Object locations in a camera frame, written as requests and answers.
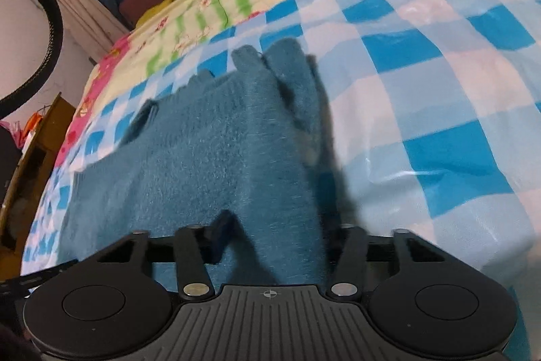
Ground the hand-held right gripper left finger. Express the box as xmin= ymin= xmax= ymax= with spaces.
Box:
xmin=96 ymin=210 xmax=236 ymax=300

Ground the teal knitted sweater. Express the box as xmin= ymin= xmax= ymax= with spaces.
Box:
xmin=57 ymin=39 xmax=343 ymax=292

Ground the yellow cloth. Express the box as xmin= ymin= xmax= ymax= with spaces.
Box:
xmin=135 ymin=0 xmax=176 ymax=27

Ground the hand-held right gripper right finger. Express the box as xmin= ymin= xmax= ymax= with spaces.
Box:
xmin=329 ymin=223 xmax=445 ymax=299

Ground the blue checked plastic sheet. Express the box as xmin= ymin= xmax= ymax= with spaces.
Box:
xmin=21 ymin=0 xmax=541 ymax=361

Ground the wooden desk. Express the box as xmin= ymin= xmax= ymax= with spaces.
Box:
xmin=0 ymin=92 xmax=77 ymax=260

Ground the pink plastic bag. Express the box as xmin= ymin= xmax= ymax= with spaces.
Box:
xmin=0 ymin=120 xmax=26 ymax=150

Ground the black hose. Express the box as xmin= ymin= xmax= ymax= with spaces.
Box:
xmin=0 ymin=0 xmax=64 ymax=121

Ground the orange plastic bag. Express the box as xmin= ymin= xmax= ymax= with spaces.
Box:
xmin=23 ymin=111 xmax=45 ymax=137

